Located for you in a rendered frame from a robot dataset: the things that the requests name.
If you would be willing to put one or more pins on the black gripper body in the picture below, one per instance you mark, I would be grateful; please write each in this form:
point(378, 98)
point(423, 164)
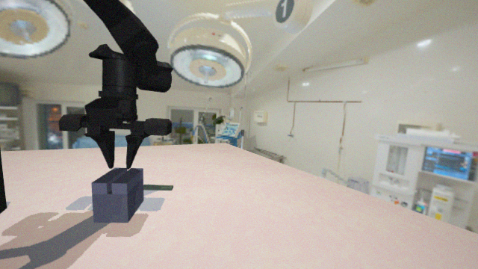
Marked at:
point(152, 126)

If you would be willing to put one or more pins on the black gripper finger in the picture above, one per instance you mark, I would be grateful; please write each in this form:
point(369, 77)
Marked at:
point(106, 142)
point(133, 144)

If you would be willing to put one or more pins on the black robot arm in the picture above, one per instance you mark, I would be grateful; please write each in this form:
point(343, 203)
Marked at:
point(135, 67)

